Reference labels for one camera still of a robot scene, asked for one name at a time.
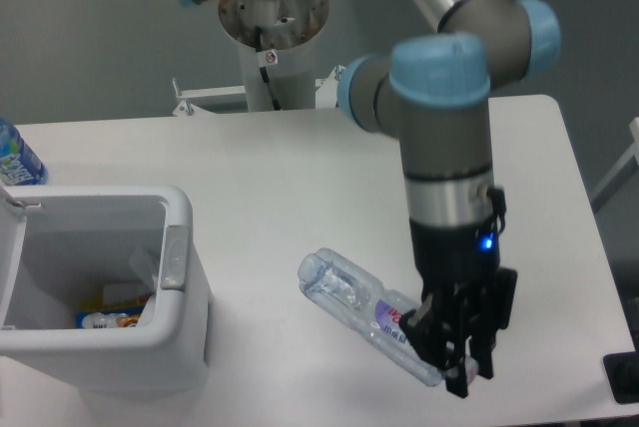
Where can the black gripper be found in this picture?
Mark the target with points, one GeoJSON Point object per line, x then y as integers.
{"type": "Point", "coordinates": [445, 256]}

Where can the clear plastic water bottle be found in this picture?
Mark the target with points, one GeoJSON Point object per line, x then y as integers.
{"type": "Point", "coordinates": [360, 301]}

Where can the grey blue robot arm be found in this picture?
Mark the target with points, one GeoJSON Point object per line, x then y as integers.
{"type": "Point", "coordinates": [431, 95]}

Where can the white open trash can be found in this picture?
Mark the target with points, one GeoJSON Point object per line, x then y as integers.
{"type": "Point", "coordinates": [61, 244]}

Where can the black table clamp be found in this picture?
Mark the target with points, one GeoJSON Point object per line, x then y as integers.
{"type": "Point", "coordinates": [622, 373]}

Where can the yellow snack package in bin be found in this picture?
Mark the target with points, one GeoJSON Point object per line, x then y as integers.
{"type": "Point", "coordinates": [116, 305]}

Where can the blue labelled bottle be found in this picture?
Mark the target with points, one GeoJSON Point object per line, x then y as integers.
{"type": "Point", "coordinates": [20, 166]}

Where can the white frame at right edge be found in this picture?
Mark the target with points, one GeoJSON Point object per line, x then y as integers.
{"type": "Point", "coordinates": [619, 174]}

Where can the white mounting bracket frame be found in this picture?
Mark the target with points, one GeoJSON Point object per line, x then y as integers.
{"type": "Point", "coordinates": [233, 99]}

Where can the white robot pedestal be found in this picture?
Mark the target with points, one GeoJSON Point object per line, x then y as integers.
{"type": "Point", "coordinates": [279, 77]}

